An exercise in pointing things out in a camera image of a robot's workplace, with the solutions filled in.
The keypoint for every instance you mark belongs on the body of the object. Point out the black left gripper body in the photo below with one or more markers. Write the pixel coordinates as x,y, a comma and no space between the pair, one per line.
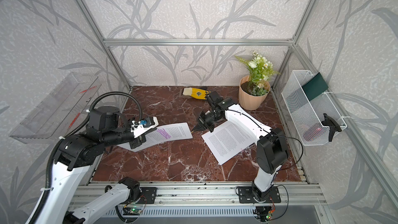
126,135

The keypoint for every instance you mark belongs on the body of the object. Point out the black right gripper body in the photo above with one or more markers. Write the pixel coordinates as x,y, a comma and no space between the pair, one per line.
208,120

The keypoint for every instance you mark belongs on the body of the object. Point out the white printed text document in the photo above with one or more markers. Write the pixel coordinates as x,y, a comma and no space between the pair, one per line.
226,141

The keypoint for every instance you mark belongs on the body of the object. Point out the document with purple highlight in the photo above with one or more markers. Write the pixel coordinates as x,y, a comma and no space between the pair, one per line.
164,133

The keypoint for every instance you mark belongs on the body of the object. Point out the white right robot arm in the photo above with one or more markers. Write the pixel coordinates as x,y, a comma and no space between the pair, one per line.
272,147

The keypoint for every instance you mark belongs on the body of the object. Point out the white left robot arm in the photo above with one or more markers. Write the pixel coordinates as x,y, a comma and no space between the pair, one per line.
72,158

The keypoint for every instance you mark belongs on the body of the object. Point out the peach flower pot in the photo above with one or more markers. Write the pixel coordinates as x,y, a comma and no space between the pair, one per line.
248,101

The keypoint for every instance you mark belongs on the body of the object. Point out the green artificial plant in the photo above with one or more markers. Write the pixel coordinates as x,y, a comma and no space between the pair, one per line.
261,70

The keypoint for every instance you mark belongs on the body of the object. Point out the red object in basket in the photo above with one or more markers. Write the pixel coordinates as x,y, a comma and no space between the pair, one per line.
313,132

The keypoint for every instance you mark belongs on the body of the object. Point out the black clamp on basket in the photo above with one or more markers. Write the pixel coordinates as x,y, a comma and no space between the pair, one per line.
333,126

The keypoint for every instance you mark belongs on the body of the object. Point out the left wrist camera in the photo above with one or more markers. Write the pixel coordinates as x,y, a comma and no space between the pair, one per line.
141,127

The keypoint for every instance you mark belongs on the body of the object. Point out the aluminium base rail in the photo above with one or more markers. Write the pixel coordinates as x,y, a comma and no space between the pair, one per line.
205,194

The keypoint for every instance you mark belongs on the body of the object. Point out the clear acrylic wall shelf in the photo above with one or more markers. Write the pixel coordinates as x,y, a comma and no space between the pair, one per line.
59,111

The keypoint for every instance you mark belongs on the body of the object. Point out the white wire mesh basket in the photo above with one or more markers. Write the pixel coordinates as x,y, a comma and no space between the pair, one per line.
305,113

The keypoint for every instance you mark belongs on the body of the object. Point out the aluminium cage frame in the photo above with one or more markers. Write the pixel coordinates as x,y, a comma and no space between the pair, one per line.
379,170

